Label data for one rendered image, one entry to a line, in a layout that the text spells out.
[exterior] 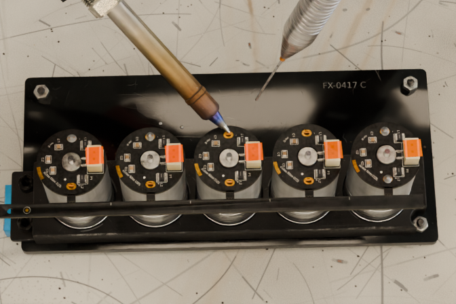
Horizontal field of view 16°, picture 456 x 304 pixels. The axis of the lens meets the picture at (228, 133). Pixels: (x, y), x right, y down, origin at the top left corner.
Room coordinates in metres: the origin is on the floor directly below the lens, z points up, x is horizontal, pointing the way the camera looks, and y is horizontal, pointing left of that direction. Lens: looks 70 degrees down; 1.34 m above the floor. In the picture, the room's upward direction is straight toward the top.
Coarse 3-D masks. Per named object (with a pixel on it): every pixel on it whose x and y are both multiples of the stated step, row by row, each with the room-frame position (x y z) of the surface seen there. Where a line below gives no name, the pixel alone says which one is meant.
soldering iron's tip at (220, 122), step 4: (216, 116) 0.20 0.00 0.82; (220, 116) 0.20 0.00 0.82; (212, 120) 0.20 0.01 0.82; (216, 120) 0.20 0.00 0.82; (220, 120) 0.20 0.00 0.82; (216, 124) 0.20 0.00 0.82; (220, 124) 0.20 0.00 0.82; (224, 124) 0.20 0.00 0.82; (224, 128) 0.19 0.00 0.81; (228, 128) 0.19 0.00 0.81; (228, 132) 0.19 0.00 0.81
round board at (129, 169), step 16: (144, 128) 0.20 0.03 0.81; (128, 144) 0.19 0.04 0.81; (144, 144) 0.19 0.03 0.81; (160, 144) 0.19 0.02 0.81; (128, 160) 0.18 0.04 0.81; (128, 176) 0.18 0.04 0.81; (144, 176) 0.18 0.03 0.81; (160, 176) 0.18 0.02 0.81; (176, 176) 0.18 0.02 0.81; (144, 192) 0.17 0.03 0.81; (160, 192) 0.17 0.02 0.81
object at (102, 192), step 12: (72, 156) 0.18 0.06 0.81; (72, 168) 0.18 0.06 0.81; (108, 180) 0.18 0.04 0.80; (48, 192) 0.17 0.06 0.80; (96, 192) 0.17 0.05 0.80; (108, 192) 0.18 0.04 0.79; (84, 216) 0.17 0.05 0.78; (96, 216) 0.17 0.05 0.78; (72, 228) 0.17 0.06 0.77; (84, 228) 0.17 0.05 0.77
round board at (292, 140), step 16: (304, 128) 0.20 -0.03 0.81; (320, 128) 0.20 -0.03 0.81; (288, 144) 0.19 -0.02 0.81; (304, 144) 0.19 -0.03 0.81; (320, 144) 0.19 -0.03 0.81; (288, 160) 0.18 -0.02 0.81; (320, 160) 0.18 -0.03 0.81; (288, 176) 0.18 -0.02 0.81; (304, 176) 0.18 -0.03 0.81; (320, 176) 0.18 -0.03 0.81; (336, 176) 0.18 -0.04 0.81
